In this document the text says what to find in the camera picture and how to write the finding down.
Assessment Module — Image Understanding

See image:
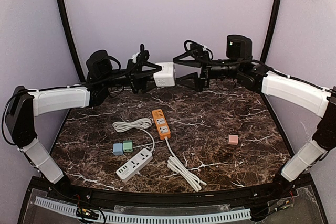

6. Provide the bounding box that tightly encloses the white cube socket adapter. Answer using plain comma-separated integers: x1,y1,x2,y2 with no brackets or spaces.
153,62,176,87

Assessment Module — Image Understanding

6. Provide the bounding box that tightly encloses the green plug adapter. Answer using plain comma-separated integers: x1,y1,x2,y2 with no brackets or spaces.
122,140,133,153

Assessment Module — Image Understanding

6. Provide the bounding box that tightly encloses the blue plug adapter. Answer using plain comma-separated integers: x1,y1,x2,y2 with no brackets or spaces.
112,143,123,155

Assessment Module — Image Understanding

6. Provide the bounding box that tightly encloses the white power strip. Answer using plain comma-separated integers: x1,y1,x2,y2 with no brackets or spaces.
116,148,153,182

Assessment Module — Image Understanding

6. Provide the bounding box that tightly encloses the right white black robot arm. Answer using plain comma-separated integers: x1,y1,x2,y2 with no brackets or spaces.
173,35,335,182

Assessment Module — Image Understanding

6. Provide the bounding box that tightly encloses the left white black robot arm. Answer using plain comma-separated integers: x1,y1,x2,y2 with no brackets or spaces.
1,45,162,185

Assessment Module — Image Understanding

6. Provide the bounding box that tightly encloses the pink plug adapter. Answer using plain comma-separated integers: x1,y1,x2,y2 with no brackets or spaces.
228,134,239,145

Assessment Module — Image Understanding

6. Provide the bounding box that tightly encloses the orange power strip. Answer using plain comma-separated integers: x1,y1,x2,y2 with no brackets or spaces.
152,109,171,140

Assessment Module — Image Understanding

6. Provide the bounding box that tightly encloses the small green circuit board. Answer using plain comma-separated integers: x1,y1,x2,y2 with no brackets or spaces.
76,207,99,220

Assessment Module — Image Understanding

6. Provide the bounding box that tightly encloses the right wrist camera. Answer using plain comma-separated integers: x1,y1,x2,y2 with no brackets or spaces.
183,40,214,59

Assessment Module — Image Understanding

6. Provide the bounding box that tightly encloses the orange strip white cable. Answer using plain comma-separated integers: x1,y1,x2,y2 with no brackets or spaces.
164,138,208,193

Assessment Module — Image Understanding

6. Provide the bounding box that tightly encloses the right black frame post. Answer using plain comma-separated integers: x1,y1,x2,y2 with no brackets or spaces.
260,0,281,63

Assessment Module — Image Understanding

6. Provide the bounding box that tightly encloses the black frame post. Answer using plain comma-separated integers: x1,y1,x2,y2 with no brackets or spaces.
260,0,281,63
56,0,85,82

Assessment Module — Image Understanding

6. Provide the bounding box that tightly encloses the left black frame post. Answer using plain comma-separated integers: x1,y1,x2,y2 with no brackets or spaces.
56,0,85,82

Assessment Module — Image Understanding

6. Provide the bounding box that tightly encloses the black front table rail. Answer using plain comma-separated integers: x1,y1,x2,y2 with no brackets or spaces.
38,181,292,208

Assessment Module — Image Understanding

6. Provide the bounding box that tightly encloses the white slotted cable duct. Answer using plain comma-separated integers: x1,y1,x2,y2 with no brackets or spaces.
35,196,252,224

